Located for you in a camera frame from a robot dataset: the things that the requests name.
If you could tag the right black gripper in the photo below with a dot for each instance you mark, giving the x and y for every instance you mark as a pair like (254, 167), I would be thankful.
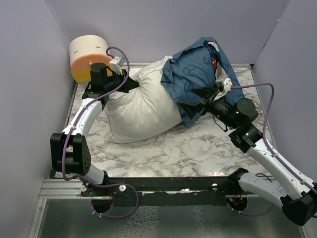
(205, 93)

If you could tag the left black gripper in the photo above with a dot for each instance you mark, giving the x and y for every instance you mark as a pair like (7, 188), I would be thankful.
(129, 85)

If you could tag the blue cartoon print pillowcase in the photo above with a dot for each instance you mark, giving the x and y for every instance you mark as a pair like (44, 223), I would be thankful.
(195, 67)

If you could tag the white pillow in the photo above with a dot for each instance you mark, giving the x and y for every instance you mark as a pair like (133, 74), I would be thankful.
(145, 111)

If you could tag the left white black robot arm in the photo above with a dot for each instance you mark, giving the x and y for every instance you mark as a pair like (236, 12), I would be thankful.
(69, 149)

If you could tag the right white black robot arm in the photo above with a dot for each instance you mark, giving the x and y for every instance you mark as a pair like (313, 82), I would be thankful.
(295, 193)

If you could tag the cream orange cylindrical container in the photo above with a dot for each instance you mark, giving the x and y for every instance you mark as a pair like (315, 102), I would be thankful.
(85, 51)

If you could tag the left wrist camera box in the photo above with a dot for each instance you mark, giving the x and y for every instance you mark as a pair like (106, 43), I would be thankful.
(116, 64)

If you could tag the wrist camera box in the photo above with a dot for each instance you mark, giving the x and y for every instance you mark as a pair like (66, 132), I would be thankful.
(223, 83)
(116, 64)

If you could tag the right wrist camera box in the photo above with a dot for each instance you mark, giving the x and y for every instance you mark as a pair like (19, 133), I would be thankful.
(223, 83)

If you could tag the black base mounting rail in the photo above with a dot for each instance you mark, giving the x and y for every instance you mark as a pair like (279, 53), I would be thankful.
(166, 191)

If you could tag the aluminium frame rail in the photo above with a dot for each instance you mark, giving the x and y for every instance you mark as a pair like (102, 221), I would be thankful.
(60, 189)

